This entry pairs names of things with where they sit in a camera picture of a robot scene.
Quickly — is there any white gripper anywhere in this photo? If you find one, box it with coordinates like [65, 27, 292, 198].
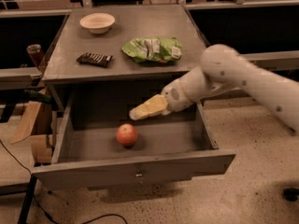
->
[129, 79, 193, 120]

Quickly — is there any red apple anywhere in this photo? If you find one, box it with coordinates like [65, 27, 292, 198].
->
[116, 123, 138, 147]

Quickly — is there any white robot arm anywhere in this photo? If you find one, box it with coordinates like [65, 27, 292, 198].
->
[129, 44, 299, 133]

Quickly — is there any open grey top drawer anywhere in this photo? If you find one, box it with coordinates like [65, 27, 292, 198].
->
[32, 79, 237, 191]

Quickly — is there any green chip bag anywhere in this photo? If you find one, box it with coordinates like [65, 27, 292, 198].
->
[121, 37, 182, 63]

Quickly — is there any grey cabinet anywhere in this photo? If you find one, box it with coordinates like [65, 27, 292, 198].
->
[41, 4, 219, 114]

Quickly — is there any dark striped snack bar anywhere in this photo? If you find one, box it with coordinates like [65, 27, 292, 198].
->
[77, 52, 112, 68]

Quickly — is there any white bowl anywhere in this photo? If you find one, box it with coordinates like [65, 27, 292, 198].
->
[79, 13, 115, 35]

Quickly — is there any green bottle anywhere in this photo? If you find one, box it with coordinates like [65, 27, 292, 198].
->
[24, 90, 52, 104]

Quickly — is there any brown glass jar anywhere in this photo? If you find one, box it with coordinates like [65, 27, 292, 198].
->
[26, 44, 46, 73]

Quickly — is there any black chair base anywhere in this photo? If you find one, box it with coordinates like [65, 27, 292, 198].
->
[283, 188, 299, 202]

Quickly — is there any metal drawer handle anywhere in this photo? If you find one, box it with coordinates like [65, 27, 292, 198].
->
[135, 169, 143, 184]

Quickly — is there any black floor cable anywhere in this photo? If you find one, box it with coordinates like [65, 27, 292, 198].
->
[0, 138, 129, 224]

